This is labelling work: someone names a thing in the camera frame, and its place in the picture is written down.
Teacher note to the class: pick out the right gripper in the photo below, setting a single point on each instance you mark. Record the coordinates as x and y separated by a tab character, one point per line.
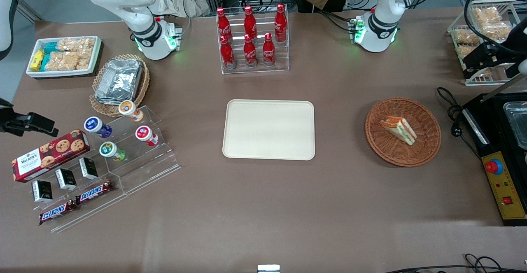
5	121

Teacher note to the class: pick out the small white metal object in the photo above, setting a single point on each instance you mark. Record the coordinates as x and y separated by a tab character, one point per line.
268	269

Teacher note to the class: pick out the light wicker basket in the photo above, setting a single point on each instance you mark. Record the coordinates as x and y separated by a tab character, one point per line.
142	87

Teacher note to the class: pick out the small black box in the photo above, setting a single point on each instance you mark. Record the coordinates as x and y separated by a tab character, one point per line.
42	190
66	179
88	168

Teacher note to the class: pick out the white rectangular snack tray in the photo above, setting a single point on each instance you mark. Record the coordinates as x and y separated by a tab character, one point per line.
96	54

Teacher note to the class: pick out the clear rectangular container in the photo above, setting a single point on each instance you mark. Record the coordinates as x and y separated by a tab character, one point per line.
518	124

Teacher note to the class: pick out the red Walkers cookie box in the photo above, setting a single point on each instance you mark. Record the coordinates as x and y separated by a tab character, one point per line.
49	155

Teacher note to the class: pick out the blue capped drink bottle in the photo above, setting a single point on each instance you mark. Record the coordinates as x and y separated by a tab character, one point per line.
95	125

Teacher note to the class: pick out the silver metal lid bar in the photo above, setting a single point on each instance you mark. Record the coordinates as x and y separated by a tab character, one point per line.
504	87

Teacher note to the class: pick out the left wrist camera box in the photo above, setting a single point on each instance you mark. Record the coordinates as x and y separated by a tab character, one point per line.
481	54

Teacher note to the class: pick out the green capped drink bottle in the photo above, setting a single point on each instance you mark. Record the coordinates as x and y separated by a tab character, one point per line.
110	150

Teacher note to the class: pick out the clear acrylic bottle rack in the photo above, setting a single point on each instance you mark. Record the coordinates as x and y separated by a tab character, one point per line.
280	61

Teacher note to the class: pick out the red emergency stop button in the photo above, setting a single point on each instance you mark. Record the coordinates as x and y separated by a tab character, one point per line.
493	166

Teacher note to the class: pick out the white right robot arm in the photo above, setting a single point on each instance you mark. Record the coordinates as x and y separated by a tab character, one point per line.
136	5

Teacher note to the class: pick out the stack of foil containers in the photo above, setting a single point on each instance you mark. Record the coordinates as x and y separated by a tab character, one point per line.
118	81

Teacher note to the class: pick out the clear bag of rice crackers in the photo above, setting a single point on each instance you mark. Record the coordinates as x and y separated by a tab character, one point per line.
61	61
76	43

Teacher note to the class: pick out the orange capped drink bottle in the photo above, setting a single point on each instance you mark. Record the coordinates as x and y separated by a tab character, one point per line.
129	109

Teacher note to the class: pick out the bagged cracker snack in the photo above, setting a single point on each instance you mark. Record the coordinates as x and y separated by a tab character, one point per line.
496	31
465	50
486	73
486	15
466	36

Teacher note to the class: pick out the cream plastic tray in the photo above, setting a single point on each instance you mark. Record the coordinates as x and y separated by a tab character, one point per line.
268	129

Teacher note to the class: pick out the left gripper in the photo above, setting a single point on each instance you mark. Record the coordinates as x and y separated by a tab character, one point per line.
511	42

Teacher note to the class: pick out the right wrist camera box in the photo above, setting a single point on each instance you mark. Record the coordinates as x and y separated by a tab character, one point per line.
39	122

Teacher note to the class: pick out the yellow control panel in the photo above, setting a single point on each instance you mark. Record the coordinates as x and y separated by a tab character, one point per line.
504	186

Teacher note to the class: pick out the black countertop appliance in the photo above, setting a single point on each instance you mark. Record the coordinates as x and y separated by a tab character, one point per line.
490	133

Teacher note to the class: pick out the yellow snack packet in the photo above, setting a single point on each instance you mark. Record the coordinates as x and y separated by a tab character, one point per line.
37	60

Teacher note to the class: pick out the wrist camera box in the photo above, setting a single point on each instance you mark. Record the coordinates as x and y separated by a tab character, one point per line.
481	54
39	122

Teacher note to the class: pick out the red capped drink bottle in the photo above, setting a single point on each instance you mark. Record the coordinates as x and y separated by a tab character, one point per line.
145	134

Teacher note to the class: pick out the brown wicker basket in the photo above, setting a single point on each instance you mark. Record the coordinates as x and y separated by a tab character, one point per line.
424	149

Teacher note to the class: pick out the red cola bottle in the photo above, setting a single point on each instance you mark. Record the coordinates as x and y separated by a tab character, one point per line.
223	22
227	54
250	52
268	51
249	21
280	22

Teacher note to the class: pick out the clear acrylic stepped display stand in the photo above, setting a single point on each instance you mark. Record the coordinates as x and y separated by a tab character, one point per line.
86	213
156	166

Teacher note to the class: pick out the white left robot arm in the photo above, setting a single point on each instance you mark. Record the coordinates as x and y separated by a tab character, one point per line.
387	5

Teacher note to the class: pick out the teal snack packet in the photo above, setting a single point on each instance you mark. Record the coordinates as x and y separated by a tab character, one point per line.
51	47
46	62

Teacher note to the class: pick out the triangular sandwich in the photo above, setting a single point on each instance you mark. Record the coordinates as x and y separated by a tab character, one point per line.
398	129

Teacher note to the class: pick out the Snickers chocolate bar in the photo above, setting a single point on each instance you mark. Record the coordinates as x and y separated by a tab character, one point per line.
94	192
57	212

